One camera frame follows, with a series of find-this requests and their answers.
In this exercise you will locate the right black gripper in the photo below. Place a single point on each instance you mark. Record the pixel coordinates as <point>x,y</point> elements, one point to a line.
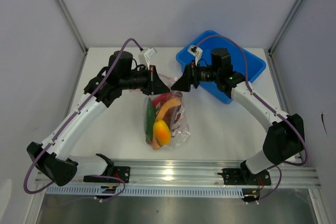
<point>189,77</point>

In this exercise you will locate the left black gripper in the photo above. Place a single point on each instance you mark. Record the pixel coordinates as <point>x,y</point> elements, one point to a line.
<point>154,84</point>

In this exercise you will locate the red toy lobster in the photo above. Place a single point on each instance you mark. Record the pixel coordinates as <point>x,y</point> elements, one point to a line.
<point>167,107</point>

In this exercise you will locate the clear zip top bag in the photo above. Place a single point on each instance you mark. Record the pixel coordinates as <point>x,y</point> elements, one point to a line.
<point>182,133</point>

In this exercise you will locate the yellow orange toy fruit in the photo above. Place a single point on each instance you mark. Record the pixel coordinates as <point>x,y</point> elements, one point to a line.
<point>161,132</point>

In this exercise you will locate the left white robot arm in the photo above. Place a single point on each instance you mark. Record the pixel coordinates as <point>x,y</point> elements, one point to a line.
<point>52,156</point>

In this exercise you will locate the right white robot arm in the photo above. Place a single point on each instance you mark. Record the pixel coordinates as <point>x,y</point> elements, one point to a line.
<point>284,132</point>

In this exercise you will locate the blue plastic bin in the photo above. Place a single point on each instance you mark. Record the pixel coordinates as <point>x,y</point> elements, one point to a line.
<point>234,64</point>

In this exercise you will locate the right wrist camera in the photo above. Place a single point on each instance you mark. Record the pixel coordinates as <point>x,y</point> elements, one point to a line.
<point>196,52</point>

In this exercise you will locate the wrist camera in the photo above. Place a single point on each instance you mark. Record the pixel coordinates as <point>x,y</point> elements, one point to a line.
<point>145,56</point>
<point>196,52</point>

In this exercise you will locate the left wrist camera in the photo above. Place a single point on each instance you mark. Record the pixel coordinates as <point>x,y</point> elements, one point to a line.
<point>145,56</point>

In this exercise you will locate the aluminium rail frame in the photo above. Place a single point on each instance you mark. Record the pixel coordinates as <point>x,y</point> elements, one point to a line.
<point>205,174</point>

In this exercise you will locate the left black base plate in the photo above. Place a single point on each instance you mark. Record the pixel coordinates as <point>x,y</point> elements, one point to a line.
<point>121,172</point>

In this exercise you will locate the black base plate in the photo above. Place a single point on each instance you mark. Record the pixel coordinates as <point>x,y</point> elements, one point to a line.
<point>237,176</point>
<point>121,172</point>

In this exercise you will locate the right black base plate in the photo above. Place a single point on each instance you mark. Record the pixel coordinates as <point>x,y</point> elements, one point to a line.
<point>237,176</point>

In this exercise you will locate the slotted cable duct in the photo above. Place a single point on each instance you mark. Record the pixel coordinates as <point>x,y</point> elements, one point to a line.
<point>147,191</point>

